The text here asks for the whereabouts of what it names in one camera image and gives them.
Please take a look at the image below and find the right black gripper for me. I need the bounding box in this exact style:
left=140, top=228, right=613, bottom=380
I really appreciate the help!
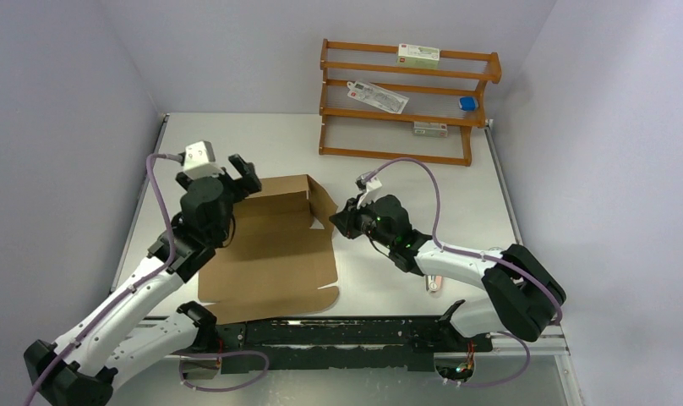
left=329, top=193, right=394, bottom=250

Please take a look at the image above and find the brown cardboard box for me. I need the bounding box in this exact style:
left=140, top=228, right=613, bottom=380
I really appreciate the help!
left=198, top=174, right=339, bottom=324

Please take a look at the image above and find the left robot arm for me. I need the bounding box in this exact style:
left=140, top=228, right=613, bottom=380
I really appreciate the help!
left=24, top=151, right=262, bottom=405

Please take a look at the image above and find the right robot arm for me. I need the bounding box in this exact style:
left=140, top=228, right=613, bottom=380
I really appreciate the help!
left=329, top=195, right=567, bottom=350

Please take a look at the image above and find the grey white box lower shelf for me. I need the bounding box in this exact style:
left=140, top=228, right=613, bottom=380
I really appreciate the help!
left=413, top=121, right=448, bottom=138

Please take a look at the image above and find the green white box top shelf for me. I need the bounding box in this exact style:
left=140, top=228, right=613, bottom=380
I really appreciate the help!
left=396, top=43, right=440, bottom=70

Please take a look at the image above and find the pink white small device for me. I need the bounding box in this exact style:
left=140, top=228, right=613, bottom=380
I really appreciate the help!
left=425, top=275, right=443, bottom=294

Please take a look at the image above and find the orange wooden shelf rack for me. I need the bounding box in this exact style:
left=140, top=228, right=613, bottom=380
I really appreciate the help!
left=318, top=39, right=503, bottom=167

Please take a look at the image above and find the white plastic packet on shelf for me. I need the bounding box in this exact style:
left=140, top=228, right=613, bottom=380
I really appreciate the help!
left=347, top=81, right=409, bottom=114

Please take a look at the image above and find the blue small object on shelf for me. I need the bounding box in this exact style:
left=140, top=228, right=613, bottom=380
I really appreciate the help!
left=458, top=96, right=480, bottom=112

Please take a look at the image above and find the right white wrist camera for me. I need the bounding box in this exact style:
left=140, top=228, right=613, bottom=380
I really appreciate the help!
left=355, top=172, right=382, bottom=209

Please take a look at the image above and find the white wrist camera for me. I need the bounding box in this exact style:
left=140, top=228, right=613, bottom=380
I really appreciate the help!
left=355, top=172, right=382, bottom=209
left=182, top=140, right=222, bottom=180

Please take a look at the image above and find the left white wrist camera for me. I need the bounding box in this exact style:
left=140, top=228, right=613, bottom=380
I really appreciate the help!
left=182, top=140, right=222, bottom=180

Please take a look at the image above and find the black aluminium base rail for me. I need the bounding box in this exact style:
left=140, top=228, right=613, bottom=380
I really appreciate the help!
left=182, top=315, right=525, bottom=374

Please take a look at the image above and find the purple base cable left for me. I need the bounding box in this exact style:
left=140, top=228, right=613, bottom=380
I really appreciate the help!
left=178, top=349, right=270, bottom=393

